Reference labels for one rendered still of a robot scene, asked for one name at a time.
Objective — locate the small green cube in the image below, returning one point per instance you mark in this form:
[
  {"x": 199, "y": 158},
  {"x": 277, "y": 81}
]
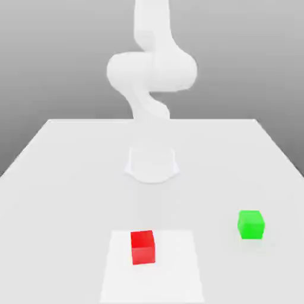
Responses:
[{"x": 251, "y": 224}]

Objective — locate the small red cube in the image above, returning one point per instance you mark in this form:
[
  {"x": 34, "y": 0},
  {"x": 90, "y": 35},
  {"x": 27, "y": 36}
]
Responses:
[{"x": 143, "y": 248}]

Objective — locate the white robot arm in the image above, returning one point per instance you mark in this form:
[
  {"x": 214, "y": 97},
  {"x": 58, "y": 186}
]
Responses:
[{"x": 152, "y": 71}]

